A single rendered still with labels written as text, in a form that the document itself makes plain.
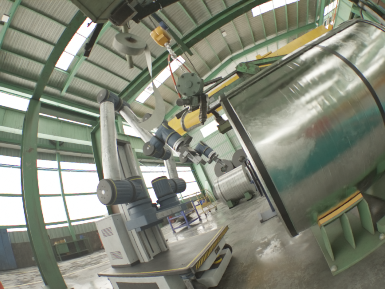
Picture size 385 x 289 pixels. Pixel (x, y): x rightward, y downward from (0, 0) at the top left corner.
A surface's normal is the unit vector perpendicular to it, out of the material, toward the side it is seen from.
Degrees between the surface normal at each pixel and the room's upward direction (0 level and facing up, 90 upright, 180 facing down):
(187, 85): 115
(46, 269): 90
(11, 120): 90
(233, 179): 71
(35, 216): 90
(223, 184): 64
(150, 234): 90
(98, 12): 145
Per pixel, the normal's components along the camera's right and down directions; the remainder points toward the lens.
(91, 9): 0.05, 0.63
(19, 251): 0.79, -0.50
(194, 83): -0.28, 0.27
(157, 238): -0.41, -0.15
